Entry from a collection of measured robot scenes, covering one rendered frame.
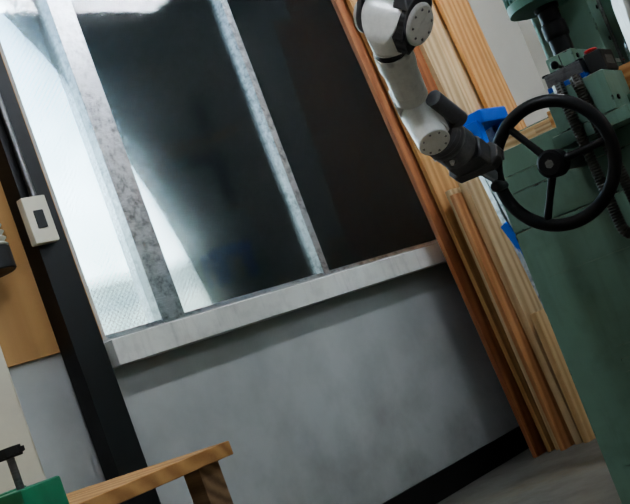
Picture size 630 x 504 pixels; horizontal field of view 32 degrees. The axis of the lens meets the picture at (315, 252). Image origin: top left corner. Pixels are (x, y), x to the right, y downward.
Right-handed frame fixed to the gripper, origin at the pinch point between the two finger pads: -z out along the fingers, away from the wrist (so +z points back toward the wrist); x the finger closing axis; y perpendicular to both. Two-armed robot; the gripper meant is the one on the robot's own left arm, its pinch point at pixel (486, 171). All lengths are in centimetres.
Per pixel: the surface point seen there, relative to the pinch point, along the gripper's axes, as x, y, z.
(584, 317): -1.5, -19.6, -40.0
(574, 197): 6.1, 3.4, -27.2
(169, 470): -29, -72, 58
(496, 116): -43, 81, -86
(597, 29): 17, 48, -31
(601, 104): 22.5, 12.5, -11.3
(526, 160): -1.5, 13.7, -21.2
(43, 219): -118, 21, 28
